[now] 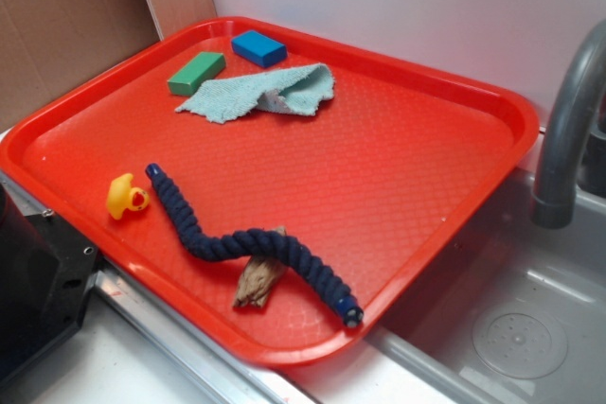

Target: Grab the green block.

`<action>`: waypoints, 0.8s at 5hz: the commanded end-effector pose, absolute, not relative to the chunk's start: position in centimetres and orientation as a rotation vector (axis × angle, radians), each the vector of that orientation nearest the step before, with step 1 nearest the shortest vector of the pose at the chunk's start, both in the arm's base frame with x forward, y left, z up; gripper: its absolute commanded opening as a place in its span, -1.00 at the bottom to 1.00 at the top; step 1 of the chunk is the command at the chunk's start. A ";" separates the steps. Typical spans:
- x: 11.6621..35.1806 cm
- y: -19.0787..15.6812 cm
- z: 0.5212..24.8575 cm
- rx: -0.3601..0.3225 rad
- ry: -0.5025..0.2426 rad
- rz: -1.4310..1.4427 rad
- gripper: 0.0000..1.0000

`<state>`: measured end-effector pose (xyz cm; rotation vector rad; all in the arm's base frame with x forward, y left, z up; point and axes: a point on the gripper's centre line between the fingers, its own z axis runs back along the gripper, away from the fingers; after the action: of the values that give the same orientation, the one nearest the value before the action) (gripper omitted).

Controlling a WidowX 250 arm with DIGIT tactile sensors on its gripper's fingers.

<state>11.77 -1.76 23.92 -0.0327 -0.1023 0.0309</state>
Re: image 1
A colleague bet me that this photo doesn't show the yellow rubber duck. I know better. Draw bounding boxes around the yellow rubber duck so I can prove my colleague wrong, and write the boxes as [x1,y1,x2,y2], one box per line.
[106,173,150,220]

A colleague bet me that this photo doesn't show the green wooden block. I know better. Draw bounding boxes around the green wooden block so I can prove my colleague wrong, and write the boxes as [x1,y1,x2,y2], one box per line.
[168,52,226,97]

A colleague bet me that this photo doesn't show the brown cardboard panel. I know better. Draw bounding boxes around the brown cardboard panel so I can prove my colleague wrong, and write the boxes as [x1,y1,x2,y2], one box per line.
[1,0,158,130]

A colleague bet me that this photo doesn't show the red plastic tray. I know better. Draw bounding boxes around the red plastic tray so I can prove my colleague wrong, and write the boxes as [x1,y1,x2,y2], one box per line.
[1,18,539,367]

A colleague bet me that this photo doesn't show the blue wooden block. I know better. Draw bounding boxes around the blue wooden block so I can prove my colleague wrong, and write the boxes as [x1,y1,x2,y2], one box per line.
[231,30,288,68]

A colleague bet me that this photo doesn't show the navy blue braided rope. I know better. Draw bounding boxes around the navy blue braided rope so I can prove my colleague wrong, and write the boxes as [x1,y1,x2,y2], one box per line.
[145,163,365,329]

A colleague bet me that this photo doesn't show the grey plastic sink basin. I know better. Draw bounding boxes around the grey plastic sink basin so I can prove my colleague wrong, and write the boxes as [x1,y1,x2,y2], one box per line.
[368,170,605,403]

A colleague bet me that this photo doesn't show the grey sink faucet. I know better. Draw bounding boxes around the grey sink faucet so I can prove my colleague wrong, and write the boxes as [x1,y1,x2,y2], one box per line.
[530,21,605,229]

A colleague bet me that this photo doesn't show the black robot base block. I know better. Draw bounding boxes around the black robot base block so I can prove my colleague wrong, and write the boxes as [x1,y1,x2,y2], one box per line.
[1,189,98,387]

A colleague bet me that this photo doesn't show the light teal cloth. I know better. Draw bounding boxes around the light teal cloth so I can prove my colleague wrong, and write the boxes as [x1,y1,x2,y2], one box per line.
[175,63,335,124]

